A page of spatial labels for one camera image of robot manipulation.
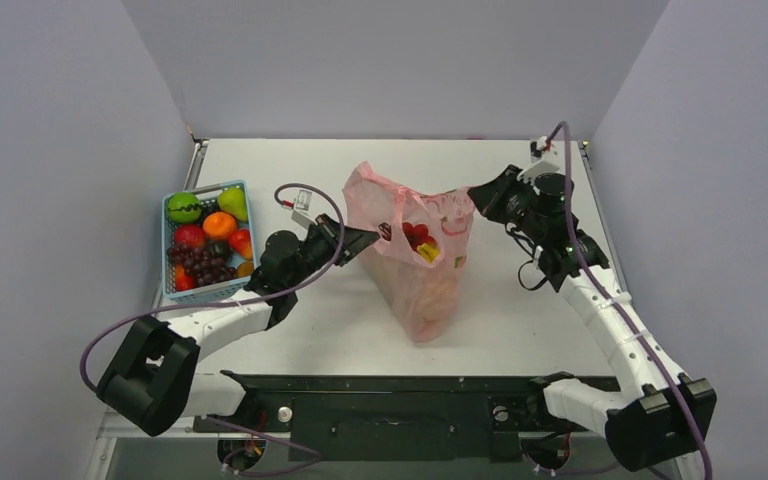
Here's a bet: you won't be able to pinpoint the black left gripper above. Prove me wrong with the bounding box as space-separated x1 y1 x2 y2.
286 214 380 290

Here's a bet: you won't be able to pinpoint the pink plastic bag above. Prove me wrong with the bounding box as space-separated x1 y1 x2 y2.
343 162 476 343

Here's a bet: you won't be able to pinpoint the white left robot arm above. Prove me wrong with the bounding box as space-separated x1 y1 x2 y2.
95 214 380 436

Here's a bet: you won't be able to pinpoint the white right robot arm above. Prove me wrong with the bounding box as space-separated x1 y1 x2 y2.
467 166 717 471

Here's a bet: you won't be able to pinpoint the red fake fruit in bag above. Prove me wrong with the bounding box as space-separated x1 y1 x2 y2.
402 222 437 252

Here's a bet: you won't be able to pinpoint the yellow fake fruit in bag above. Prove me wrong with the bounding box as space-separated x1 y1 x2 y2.
415 243 440 263

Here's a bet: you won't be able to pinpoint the small orange fake fruit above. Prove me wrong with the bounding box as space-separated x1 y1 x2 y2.
236 261 255 278

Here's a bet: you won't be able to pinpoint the red yellow fake mango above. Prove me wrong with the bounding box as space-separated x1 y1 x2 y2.
227 228 254 261

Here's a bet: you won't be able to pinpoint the green fake pear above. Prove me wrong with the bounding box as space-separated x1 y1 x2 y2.
216 186 249 223

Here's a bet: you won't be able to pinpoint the orange fake orange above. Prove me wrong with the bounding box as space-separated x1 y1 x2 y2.
202 211 238 241

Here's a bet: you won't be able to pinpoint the purple fake grapes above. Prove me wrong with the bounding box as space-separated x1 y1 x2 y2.
166 241 237 288

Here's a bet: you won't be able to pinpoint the red fake apple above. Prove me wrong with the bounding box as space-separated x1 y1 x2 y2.
172 224 207 248

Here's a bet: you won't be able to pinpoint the red fake strawberry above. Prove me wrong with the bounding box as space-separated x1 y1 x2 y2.
173 264 198 293

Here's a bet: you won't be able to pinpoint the blue plastic basket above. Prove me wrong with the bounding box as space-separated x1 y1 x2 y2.
161 180 259 303

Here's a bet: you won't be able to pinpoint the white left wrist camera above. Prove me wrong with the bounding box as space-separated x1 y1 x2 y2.
291 188 330 230

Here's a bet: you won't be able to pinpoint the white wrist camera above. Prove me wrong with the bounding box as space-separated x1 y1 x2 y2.
516 136 561 183
291 188 330 230

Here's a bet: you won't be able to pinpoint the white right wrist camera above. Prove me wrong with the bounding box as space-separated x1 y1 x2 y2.
516 136 561 183

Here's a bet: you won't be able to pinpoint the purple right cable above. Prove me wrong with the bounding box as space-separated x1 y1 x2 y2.
546 121 715 480

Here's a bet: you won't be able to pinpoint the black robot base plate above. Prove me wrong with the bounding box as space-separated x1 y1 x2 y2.
191 370 624 465

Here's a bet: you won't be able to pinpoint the aluminium frame rail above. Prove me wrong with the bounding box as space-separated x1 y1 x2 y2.
84 410 198 479

